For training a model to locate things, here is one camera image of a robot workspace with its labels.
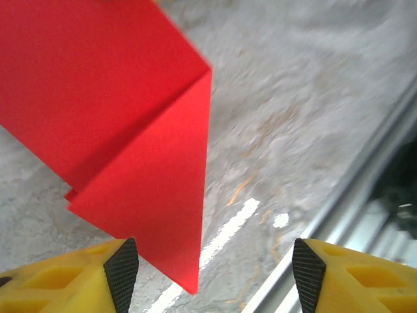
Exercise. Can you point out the long aluminium frame rail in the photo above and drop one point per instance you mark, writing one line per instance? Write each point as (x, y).
(358, 182)

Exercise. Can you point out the red paper sheet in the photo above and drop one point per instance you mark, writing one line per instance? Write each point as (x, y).
(114, 98)

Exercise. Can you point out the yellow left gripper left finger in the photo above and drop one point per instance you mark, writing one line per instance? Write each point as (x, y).
(65, 280)

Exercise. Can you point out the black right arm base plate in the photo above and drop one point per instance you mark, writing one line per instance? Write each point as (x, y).
(397, 176)

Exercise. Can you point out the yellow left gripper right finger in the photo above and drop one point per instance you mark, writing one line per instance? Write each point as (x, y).
(358, 283)

